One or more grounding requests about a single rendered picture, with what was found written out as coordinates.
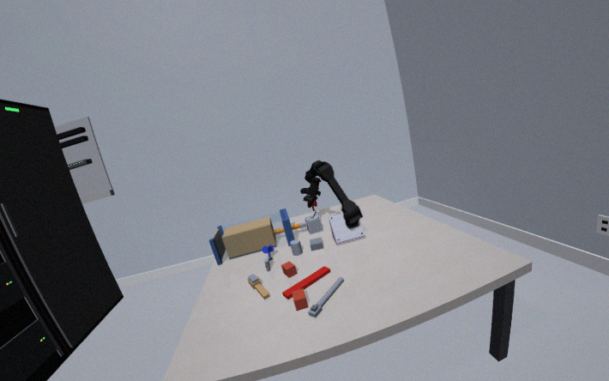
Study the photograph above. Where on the reddish-brown block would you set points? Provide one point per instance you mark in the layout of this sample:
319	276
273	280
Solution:
299	299
289	269

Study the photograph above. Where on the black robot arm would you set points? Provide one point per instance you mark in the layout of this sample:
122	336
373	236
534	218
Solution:
325	171

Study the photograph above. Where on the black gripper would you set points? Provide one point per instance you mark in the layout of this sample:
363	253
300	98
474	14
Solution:
312	195

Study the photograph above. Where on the red flat bar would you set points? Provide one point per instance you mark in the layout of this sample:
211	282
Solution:
307	281

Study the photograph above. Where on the grey cylinder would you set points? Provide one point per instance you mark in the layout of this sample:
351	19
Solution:
296	247

